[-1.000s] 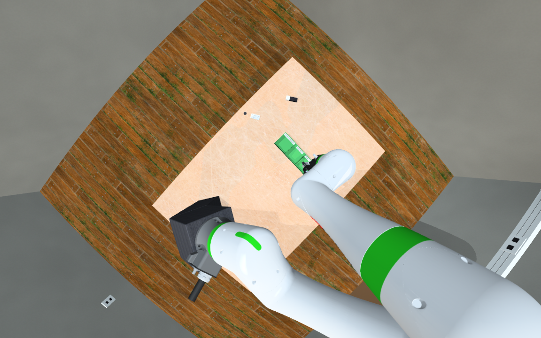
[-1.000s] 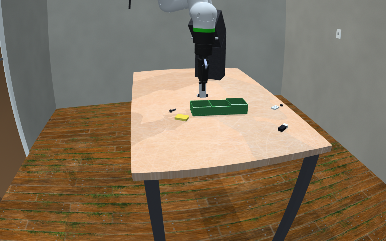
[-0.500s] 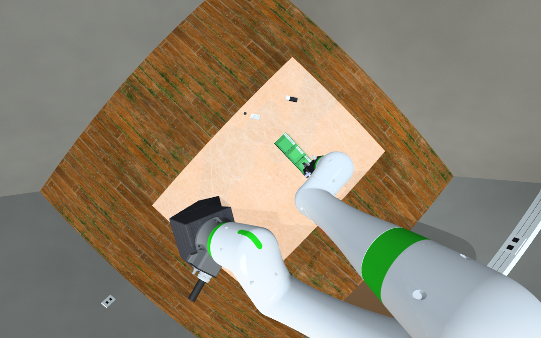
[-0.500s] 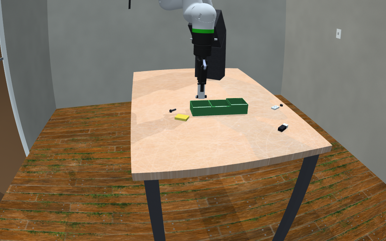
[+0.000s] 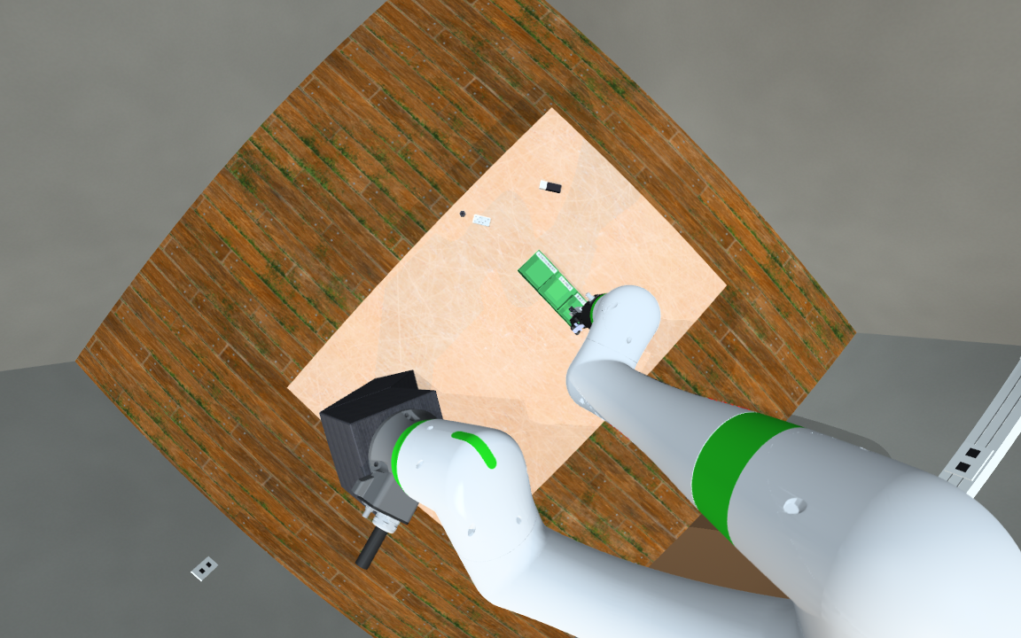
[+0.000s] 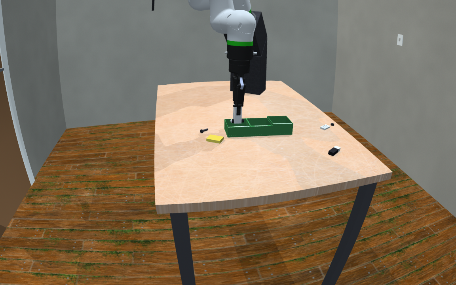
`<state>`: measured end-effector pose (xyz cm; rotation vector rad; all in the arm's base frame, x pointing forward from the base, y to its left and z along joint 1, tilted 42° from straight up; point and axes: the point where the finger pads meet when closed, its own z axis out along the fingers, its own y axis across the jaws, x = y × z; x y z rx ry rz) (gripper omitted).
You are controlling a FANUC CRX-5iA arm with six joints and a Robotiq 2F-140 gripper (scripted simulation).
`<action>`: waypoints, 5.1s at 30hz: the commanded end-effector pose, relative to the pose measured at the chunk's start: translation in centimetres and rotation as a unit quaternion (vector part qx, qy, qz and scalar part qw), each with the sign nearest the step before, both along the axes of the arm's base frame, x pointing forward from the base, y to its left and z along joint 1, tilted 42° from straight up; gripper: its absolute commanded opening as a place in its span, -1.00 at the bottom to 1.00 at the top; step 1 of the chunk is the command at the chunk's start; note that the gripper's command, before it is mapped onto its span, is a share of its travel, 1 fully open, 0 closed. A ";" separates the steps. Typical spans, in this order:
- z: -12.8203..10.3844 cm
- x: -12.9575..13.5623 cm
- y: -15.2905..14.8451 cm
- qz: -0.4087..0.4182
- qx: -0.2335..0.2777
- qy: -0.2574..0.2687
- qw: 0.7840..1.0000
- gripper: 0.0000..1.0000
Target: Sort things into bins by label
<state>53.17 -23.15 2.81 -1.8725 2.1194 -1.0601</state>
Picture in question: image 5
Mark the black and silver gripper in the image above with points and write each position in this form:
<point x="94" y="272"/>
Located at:
<point x="577" y="317"/>

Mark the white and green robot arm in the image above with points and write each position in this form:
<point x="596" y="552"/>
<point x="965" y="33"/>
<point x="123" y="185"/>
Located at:
<point x="864" y="546"/>

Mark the green three-compartment bin rack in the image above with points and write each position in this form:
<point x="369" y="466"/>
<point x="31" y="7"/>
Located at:
<point x="545" y="278"/>

